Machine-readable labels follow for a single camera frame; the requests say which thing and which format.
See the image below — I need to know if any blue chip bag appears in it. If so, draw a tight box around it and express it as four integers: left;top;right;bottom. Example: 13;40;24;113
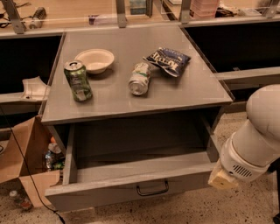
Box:
143;47;191;77

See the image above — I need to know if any lying white green can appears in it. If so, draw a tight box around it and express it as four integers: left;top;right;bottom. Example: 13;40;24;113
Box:
129;62;151;95

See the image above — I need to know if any upright green soda can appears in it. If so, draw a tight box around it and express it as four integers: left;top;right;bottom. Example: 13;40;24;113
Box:
64;59;93;102

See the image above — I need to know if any black top drawer handle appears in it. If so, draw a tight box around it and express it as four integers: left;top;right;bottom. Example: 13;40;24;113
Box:
136;180;169;197

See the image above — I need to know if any white curved plastic part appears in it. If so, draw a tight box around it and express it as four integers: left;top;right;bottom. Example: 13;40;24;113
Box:
21;76;51;102

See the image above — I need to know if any grey drawer cabinet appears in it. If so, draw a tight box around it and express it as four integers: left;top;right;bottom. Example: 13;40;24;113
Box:
42;25;232;153

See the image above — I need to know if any teal small box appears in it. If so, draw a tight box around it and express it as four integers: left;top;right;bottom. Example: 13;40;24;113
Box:
129;0;146;15

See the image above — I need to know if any black office chair base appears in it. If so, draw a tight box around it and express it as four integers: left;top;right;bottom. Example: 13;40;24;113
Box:
268;158;280;224

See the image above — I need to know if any plastic bottle in box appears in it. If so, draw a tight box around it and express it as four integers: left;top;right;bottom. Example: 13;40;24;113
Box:
44;137;65;172

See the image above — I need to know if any brown cardboard box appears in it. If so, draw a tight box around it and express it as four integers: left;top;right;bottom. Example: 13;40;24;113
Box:
0;116;60;207

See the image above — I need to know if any grey top drawer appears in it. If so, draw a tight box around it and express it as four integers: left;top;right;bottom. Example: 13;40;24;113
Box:
45;110;221;212

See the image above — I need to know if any white paper bowl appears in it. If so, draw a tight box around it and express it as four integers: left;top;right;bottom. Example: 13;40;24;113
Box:
75;49;115;74

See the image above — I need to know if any black floor cable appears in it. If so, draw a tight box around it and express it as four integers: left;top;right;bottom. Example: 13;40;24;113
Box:
0;106;67;224

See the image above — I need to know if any plastic bottle on floor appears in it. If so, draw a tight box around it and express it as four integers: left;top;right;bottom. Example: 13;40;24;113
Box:
10;190;32;211

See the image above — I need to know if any pink plastic bin stack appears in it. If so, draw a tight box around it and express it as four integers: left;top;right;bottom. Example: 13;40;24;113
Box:
190;0;220;19

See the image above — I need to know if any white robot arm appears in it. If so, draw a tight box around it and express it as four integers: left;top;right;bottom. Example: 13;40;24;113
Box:
208;84;280;190

